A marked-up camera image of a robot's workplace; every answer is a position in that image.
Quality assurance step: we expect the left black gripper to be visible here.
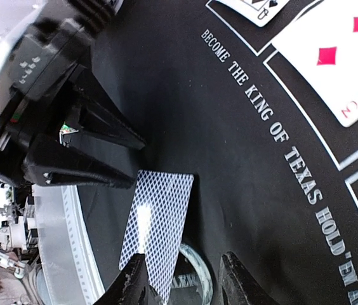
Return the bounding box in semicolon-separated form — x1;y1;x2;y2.
0;1;146;189

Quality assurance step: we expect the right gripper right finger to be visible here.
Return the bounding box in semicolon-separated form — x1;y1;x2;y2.
218;252;277;305

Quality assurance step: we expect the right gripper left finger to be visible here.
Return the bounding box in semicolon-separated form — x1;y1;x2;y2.
95;254;163;305

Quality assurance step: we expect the clear dealer button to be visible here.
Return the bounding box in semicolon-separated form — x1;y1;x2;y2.
168;243;213;305

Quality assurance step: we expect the king of diamonds card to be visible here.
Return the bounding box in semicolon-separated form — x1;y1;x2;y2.
119;170;194;304

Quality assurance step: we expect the queen of spades card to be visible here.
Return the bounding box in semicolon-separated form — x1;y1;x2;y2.
218;0;289;27

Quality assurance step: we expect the three of diamonds card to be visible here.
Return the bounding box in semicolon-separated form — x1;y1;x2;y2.
272;1;358;128

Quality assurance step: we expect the black poker table mat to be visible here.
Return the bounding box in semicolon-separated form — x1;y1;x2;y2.
74;1;358;304

